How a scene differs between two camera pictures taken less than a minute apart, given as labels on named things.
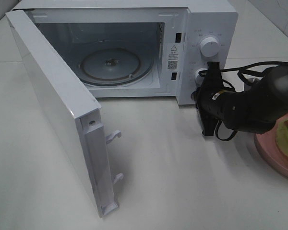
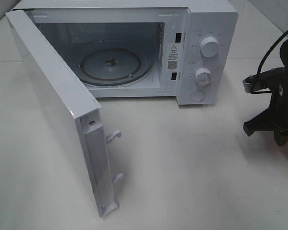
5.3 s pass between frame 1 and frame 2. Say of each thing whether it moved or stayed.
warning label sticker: stayed
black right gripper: moved
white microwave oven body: stayed
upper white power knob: stayed
